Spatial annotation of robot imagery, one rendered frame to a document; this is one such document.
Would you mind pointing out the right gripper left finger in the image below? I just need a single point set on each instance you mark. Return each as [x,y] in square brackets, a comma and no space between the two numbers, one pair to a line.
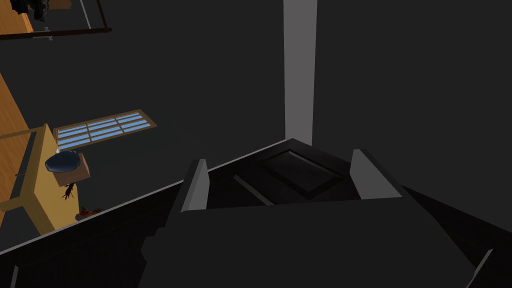
[196,188]

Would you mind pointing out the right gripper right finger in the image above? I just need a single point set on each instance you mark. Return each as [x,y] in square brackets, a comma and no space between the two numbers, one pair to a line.
[370,180]

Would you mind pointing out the black cupboard door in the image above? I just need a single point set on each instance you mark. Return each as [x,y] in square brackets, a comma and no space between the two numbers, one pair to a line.
[300,172]

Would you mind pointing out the wooden framed window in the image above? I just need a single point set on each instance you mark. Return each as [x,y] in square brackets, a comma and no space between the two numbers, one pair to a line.
[102,128]

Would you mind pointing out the black cupboard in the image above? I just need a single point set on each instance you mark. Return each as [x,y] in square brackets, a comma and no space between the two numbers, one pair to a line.
[92,244]

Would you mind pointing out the light wooden table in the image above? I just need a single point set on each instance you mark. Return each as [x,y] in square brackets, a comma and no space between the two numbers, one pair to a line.
[44,196]

